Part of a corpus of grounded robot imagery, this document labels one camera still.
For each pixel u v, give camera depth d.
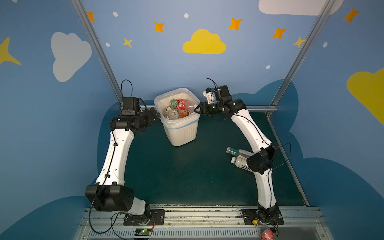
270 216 0.65
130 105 0.55
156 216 0.75
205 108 0.73
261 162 0.54
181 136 0.93
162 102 0.92
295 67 0.92
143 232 0.71
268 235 0.66
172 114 0.78
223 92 0.65
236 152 0.96
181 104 0.88
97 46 0.82
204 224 0.73
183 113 0.92
